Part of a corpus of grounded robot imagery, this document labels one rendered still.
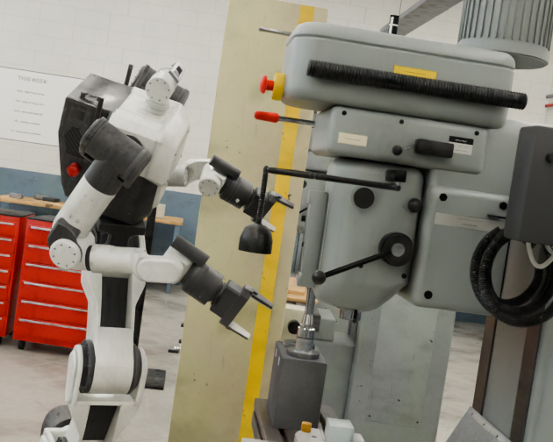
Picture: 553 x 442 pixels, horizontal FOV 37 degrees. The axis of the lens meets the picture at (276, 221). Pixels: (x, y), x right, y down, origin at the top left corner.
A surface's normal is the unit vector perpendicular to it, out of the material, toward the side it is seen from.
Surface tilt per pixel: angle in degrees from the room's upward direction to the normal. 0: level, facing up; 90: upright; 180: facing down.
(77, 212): 108
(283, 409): 90
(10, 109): 90
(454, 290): 90
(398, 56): 90
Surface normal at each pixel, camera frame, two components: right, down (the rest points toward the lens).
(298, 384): 0.07, 0.07
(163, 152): 0.62, 0.48
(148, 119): 0.32, -0.83
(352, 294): 0.03, 0.52
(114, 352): 0.43, -0.38
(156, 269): -0.15, 0.34
